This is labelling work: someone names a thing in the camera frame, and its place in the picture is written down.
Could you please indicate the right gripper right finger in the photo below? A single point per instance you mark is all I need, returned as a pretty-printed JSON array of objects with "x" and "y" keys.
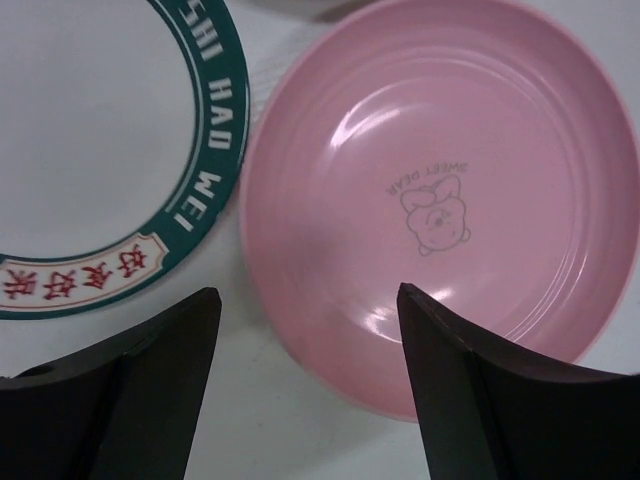
[{"x": 489, "y": 408}]

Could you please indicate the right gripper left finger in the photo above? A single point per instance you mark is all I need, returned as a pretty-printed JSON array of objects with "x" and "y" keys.
[{"x": 124, "y": 408}]

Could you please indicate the pink plate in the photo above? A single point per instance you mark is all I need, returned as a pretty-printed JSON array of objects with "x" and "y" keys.
[{"x": 474, "y": 149}]

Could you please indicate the green rimmed plate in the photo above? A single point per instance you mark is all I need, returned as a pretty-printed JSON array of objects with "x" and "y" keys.
[{"x": 123, "y": 129}]

